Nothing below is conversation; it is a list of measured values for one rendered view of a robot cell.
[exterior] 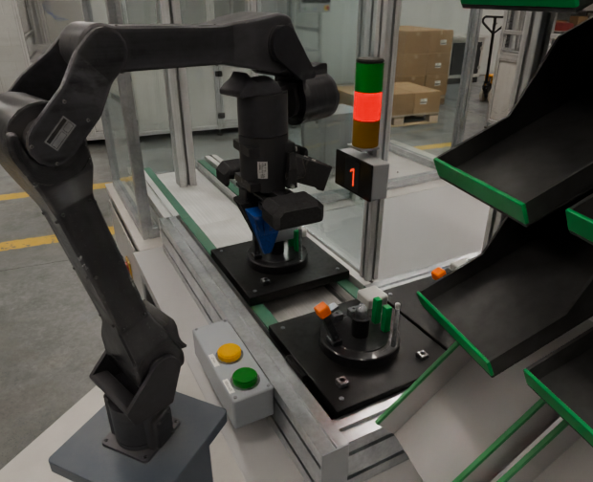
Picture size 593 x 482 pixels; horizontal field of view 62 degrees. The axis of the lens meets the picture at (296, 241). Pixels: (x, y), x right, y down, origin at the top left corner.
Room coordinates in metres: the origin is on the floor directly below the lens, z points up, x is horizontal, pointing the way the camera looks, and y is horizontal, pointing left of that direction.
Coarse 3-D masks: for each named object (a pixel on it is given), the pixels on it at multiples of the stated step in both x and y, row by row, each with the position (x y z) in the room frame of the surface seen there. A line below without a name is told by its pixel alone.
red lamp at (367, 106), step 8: (360, 96) 0.90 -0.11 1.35; (368, 96) 0.90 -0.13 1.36; (376, 96) 0.90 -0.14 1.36; (360, 104) 0.90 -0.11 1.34; (368, 104) 0.90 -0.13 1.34; (376, 104) 0.90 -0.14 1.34; (360, 112) 0.90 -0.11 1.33; (368, 112) 0.90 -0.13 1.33; (376, 112) 0.90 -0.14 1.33; (360, 120) 0.90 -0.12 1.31; (368, 120) 0.90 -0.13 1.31
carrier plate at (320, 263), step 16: (304, 240) 1.10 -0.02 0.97; (224, 256) 1.01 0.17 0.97; (240, 256) 1.01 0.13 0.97; (320, 256) 1.01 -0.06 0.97; (224, 272) 0.97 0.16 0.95; (240, 272) 0.94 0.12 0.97; (256, 272) 0.94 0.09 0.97; (304, 272) 0.94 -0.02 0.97; (320, 272) 0.94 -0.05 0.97; (336, 272) 0.94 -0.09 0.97; (240, 288) 0.88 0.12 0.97; (256, 288) 0.88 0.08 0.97; (272, 288) 0.88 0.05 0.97; (288, 288) 0.88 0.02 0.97; (304, 288) 0.90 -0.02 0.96
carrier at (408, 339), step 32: (288, 320) 0.76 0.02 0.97; (320, 320) 0.76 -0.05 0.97; (352, 320) 0.69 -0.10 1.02; (384, 320) 0.70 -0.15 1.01; (288, 352) 0.68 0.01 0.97; (320, 352) 0.67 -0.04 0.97; (352, 352) 0.65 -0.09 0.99; (384, 352) 0.65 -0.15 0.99; (320, 384) 0.59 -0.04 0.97; (352, 384) 0.59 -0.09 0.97; (384, 384) 0.59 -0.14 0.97
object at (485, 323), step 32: (512, 224) 0.52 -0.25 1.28; (544, 224) 0.53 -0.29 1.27; (480, 256) 0.51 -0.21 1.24; (512, 256) 0.51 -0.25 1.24; (544, 256) 0.50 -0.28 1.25; (576, 256) 0.48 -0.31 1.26; (448, 288) 0.50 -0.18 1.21; (480, 288) 0.48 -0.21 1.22; (512, 288) 0.47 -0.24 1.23; (544, 288) 0.45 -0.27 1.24; (576, 288) 0.44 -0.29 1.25; (448, 320) 0.43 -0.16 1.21; (480, 320) 0.44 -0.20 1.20; (512, 320) 0.42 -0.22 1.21; (544, 320) 0.41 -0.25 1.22; (576, 320) 0.39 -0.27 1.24; (480, 352) 0.38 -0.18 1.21; (512, 352) 0.37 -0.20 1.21
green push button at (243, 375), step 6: (234, 372) 0.62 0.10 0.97; (240, 372) 0.62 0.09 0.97; (246, 372) 0.62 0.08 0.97; (252, 372) 0.62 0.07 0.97; (234, 378) 0.61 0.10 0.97; (240, 378) 0.61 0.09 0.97; (246, 378) 0.61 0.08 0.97; (252, 378) 0.61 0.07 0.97; (234, 384) 0.60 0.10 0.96; (240, 384) 0.59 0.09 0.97; (246, 384) 0.59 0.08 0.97; (252, 384) 0.60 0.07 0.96
